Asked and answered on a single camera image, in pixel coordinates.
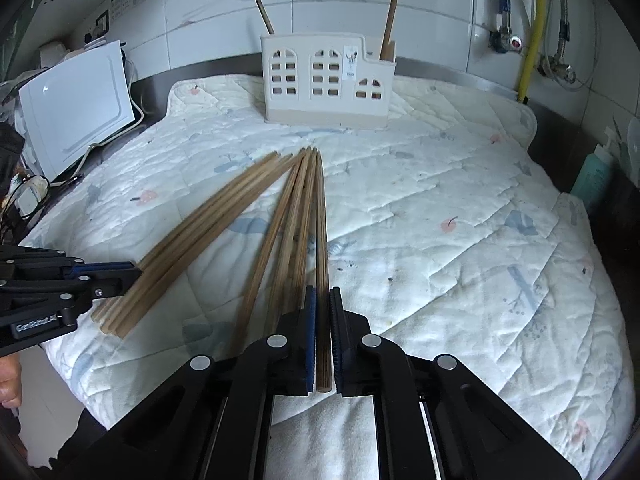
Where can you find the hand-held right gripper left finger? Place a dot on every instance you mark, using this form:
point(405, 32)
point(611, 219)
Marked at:
point(310, 345)

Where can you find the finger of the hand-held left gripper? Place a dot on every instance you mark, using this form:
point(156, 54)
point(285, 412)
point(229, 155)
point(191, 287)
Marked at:
point(60, 296)
point(105, 272)

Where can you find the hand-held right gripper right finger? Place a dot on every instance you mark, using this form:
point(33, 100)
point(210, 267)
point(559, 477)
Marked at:
point(336, 345)

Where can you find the wooden chopstick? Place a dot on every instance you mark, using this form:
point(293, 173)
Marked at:
point(264, 15)
point(390, 20)
point(322, 260)

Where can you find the pile of wooden chopsticks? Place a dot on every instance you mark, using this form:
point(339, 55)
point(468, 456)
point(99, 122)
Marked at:
point(200, 220)

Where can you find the white chopstick holder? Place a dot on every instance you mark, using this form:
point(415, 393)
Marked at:
point(325, 85)

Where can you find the person's left hand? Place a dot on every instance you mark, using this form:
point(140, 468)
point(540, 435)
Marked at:
point(10, 385)

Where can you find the white power adapter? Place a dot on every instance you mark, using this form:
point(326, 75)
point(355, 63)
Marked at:
point(31, 195)

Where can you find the white quilted printed mat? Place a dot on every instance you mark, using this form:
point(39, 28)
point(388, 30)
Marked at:
point(450, 240)

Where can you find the white appliance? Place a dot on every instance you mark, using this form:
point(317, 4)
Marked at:
point(75, 105)

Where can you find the teal pump bottle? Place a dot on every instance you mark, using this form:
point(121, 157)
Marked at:
point(592, 175)

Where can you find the metal water valve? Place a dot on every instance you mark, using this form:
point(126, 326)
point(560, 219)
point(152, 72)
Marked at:
point(505, 41)

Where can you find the yellow gas pipe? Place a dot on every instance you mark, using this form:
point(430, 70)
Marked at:
point(531, 35)

